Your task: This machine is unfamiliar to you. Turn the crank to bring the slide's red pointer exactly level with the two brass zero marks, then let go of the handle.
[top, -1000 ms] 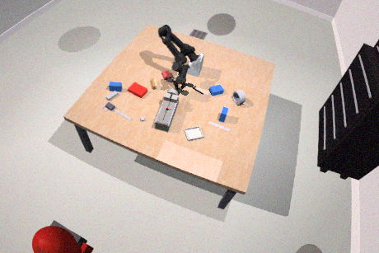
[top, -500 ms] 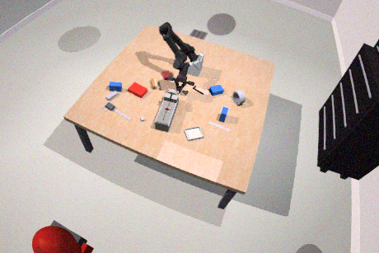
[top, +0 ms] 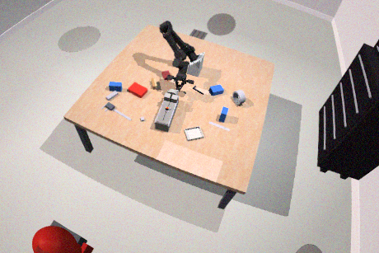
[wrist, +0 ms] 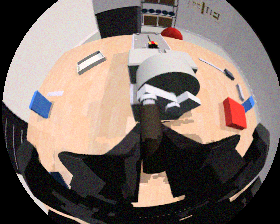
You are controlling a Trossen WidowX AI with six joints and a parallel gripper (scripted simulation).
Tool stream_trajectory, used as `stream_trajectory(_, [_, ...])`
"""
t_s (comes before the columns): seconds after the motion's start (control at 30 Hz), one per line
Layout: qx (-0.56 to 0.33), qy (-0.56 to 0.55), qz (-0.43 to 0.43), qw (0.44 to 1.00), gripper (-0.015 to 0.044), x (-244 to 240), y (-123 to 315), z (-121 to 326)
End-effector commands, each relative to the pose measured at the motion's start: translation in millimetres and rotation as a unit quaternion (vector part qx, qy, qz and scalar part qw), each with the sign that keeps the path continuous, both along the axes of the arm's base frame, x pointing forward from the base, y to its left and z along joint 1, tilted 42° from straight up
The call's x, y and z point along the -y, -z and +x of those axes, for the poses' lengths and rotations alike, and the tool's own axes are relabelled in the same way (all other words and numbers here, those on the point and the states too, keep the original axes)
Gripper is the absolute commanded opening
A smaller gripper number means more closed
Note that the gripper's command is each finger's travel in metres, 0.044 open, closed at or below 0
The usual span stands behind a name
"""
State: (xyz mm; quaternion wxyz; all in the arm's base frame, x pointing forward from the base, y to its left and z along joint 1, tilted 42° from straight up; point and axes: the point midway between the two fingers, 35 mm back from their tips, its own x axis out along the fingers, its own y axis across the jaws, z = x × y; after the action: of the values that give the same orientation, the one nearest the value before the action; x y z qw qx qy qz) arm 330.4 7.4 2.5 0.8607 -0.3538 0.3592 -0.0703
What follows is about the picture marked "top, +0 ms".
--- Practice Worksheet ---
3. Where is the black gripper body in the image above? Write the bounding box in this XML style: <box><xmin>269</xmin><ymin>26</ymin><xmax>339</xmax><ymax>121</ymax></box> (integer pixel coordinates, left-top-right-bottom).
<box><xmin>166</xmin><ymin>69</ymin><xmax>194</xmax><ymax>84</ymax></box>

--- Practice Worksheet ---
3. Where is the blue rectangular block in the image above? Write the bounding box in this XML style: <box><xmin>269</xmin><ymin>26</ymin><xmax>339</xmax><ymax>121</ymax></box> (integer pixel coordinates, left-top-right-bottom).
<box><xmin>109</xmin><ymin>82</ymin><xmax>123</xmax><ymax>91</ymax></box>
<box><xmin>219</xmin><ymin>107</ymin><xmax>229</xmax><ymax>123</ymax></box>
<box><xmin>209</xmin><ymin>84</ymin><xmax>224</xmax><ymax>96</ymax></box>

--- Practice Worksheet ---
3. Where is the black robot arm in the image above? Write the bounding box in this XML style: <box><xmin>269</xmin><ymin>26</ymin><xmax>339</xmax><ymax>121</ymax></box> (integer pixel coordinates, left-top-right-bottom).
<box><xmin>159</xmin><ymin>21</ymin><xmax>199</xmax><ymax>81</ymax></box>

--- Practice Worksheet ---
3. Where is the grey ring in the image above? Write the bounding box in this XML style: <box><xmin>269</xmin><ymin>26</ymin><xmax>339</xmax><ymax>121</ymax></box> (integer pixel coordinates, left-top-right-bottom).
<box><xmin>232</xmin><ymin>90</ymin><xmax>246</xmax><ymax>105</ymax></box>

